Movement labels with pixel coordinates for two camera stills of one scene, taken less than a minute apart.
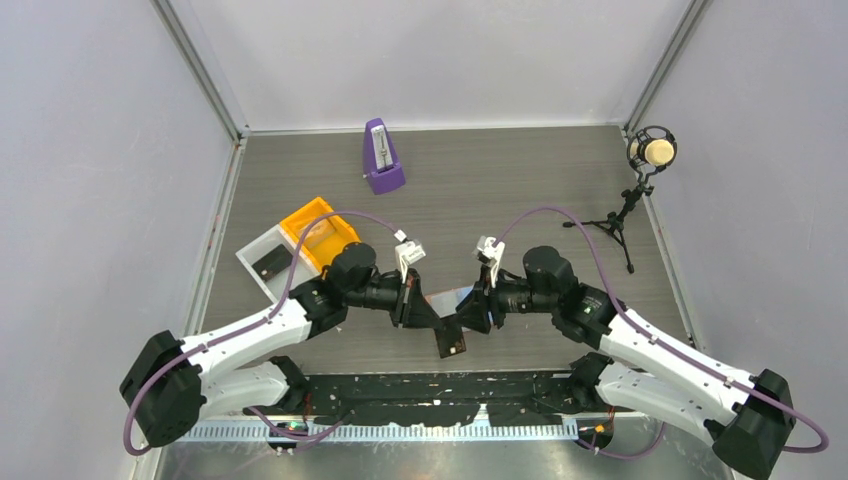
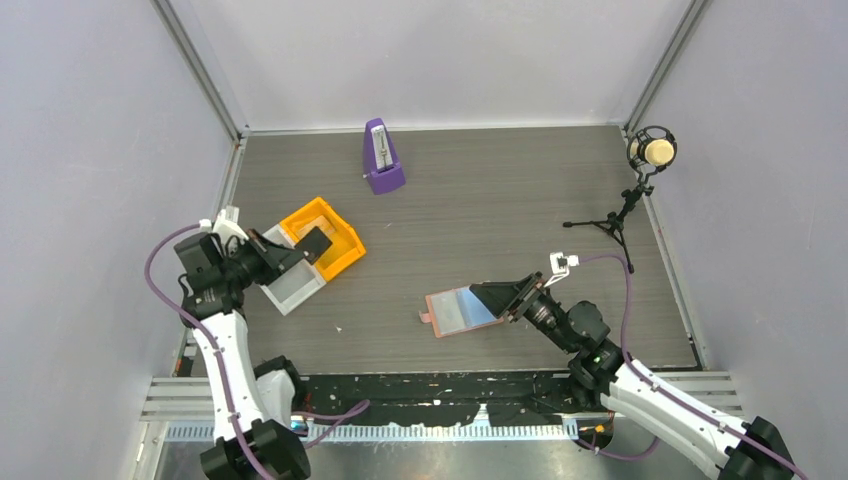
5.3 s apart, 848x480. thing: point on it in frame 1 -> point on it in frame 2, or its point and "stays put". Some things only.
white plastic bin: (276, 285) stays put
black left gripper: (412, 310) -> (270, 255)
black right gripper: (475, 310) -> (500, 297)
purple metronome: (383, 170) stays put
